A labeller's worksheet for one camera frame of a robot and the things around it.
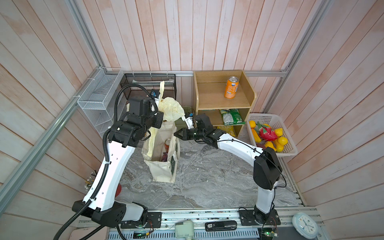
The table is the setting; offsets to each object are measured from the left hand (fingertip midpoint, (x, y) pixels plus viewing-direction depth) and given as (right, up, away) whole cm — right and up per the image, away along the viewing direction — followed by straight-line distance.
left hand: (156, 115), depth 66 cm
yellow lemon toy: (+75, -14, +28) cm, 81 cm away
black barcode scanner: (+30, -52, +2) cm, 60 cm away
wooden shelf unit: (+28, +21, +27) cm, 44 cm away
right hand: (+7, -9, +14) cm, 18 cm away
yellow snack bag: (+44, -7, +40) cm, 60 cm away
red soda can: (+2, -16, +23) cm, 28 cm away
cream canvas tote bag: (-4, -21, +32) cm, 38 cm away
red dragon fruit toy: (+67, -9, +32) cm, 75 cm away
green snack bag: (+42, +1, +26) cm, 50 cm away
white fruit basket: (+78, -1, +41) cm, 88 cm away
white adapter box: (+13, -54, +2) cm, 55 cm away
